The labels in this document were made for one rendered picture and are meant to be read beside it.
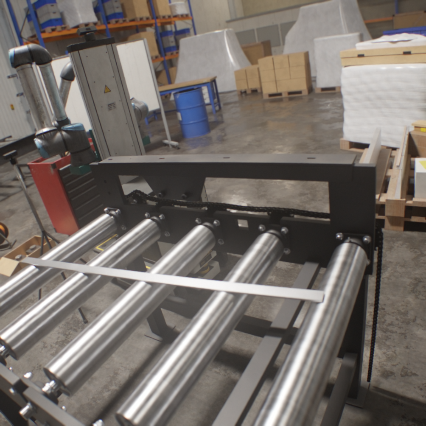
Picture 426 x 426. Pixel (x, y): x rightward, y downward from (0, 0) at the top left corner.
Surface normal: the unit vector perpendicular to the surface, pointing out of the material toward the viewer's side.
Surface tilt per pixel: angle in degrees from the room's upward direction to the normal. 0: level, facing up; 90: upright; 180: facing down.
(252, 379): 0
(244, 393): 0
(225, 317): 53
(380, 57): 90
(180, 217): 90
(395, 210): 90
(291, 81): 90
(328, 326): 25
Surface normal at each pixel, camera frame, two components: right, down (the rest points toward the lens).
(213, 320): 0.26, -0.70
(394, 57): -0.77, 0.42
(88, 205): 0.83, 0.09
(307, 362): 0.01, -0.83
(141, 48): 0.55, 0.28
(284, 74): -0.44, 0.48
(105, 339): 0.55, -0.45
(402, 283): -0.20, -0.87
